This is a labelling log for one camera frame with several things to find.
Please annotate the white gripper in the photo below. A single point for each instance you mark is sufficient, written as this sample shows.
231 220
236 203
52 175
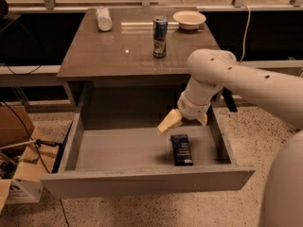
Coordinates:
191 109

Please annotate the dark blue rxbar snack bar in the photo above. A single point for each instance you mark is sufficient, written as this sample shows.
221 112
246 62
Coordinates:
181 150

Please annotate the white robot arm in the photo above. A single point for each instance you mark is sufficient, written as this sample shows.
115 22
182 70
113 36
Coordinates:
278 94

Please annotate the grey cabinet with glossy top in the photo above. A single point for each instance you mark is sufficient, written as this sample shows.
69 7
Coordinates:
126 50

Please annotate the open grey drawer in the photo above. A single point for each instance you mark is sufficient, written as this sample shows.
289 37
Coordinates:
115 149

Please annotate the white paper bowl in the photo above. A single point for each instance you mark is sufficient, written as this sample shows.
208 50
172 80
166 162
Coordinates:
189 19

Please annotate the blue energy drink can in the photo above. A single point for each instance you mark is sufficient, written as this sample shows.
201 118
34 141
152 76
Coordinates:
160 28

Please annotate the open cardboard box left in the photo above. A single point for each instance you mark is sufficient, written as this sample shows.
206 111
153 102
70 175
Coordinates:
26 155

